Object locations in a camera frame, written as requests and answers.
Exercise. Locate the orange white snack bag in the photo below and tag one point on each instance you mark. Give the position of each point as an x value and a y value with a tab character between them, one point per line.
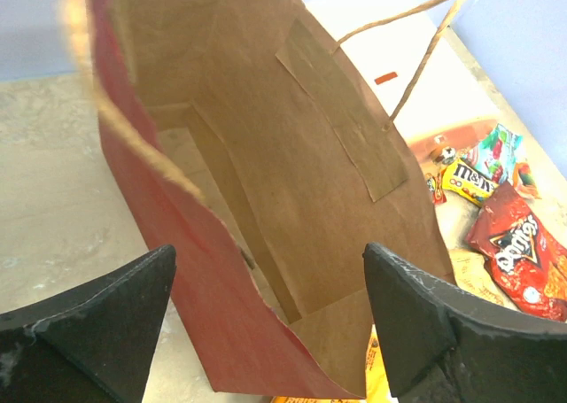
524	182

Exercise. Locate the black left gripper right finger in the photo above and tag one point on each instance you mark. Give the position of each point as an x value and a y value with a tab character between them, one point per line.
440	343

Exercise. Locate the yellow M&M's candy pack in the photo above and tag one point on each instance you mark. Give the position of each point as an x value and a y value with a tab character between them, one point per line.
467	182

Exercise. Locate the red brown paper bag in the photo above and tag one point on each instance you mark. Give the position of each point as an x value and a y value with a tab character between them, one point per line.
240	133

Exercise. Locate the orange kettle chips bag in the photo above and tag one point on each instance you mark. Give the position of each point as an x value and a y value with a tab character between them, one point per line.
378	390

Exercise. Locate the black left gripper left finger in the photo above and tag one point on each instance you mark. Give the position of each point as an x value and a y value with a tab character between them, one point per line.
92	343

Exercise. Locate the small red nut snack pack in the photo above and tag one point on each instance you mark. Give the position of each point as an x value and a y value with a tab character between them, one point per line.
434	184

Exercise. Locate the red Doritos chip bag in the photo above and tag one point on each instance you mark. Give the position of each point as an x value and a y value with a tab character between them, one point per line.
526	262

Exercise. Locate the teal candy pouch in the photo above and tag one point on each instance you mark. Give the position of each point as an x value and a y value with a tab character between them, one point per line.
497	155

